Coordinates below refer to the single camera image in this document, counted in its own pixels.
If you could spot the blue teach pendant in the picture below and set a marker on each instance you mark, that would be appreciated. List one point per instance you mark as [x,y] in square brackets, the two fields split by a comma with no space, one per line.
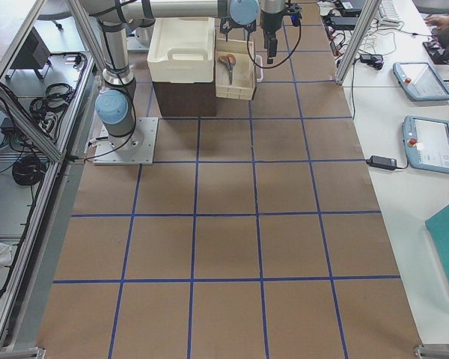
[420,81]
[426,143]

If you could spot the upper blue teach pendant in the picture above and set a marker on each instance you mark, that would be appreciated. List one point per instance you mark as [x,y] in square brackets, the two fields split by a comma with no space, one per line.
[420,81]

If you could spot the brown paper table mat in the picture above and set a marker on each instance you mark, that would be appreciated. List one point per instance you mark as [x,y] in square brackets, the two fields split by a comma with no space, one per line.
[254,234]

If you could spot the orange handled scissors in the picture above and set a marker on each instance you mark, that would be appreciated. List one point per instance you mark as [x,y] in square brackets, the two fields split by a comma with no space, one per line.
[229,61]

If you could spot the lower blue teach pendant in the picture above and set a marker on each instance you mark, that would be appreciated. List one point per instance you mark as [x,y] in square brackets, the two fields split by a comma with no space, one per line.
[426,143]

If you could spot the aluminium frame post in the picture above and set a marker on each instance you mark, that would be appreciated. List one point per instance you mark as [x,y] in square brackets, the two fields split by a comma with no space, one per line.
[363,25]

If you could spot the black power adapter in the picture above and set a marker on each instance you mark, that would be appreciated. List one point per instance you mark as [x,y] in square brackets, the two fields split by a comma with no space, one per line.
[380,162]

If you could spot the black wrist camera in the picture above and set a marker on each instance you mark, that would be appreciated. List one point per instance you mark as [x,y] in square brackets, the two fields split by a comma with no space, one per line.
[294,11]

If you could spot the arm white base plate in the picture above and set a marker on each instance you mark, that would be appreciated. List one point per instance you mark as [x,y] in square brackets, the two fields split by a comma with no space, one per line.
[139,149]

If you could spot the cream plastic tray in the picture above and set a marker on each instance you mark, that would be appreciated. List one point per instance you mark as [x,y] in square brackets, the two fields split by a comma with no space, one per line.
[182,50]

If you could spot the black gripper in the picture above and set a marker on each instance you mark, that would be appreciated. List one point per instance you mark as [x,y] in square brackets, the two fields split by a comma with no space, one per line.
[237,29]
[272,22]

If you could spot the wooden drawer with white handle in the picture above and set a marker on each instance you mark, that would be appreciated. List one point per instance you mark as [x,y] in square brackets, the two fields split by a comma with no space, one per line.
[245,76]

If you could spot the dark wooden drawer cabinet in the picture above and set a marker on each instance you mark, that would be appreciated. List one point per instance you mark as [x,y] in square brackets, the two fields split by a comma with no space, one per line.
[186,99]

